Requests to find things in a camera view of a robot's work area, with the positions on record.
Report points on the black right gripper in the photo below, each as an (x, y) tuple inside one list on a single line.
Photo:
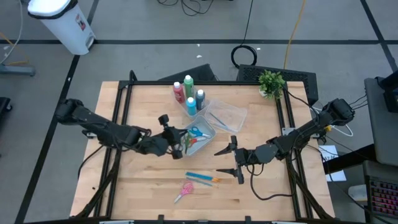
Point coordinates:
[(242, 157)]

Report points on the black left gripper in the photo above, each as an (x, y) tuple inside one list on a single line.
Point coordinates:
[(172, 140)]

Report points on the blue paintbrush bristles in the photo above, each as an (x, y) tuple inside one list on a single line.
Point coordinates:
[(199, 175)]

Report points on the teal paint bottle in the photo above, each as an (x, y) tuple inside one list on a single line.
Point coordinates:
[(191, 107)]

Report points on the dark blue paint bottle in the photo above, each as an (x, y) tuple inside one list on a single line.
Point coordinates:
[(200, 99)]

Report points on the red paint bottle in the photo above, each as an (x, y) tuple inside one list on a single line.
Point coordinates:
[(179, 95)]

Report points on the green paint bottle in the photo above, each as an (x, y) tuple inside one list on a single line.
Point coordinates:
[(189, 88)]

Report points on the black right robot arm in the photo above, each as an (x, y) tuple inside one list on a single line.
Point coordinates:
[(295, 141)]

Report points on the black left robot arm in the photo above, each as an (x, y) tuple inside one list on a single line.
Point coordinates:
[(102, 127)]

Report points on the clear plastic bin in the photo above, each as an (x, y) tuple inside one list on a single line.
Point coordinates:
[(233, 116), (182, 107)]

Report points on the black box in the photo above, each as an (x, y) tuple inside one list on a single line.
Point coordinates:
[(199, 73)]

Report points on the green plant in white pot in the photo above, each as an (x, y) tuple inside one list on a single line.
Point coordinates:
[(272, 82)]

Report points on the white paper sheet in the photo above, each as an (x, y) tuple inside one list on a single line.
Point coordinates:
[(337, 175)]

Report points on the black perforated computer case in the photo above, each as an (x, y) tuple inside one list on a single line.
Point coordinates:
[(304, 81)]

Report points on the grey desk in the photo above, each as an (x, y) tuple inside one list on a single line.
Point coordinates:
[(382, 130)]

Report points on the backlit keyboard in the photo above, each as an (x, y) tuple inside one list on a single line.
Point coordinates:
[(384, 196)]

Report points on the white trash can black rim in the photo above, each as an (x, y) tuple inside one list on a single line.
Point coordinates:
[(66, 28)]

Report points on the black device on desk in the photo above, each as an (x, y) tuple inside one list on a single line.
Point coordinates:
[(391, 99)]

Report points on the black floor object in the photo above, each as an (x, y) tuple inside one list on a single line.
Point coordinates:
[(4, 105)]

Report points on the grey stand base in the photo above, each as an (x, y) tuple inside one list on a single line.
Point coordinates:
[(15, 70)]

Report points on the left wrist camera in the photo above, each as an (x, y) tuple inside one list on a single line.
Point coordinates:
[(163, 119)]

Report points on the black table frame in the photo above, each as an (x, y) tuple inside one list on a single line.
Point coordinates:
[(149, 83)]

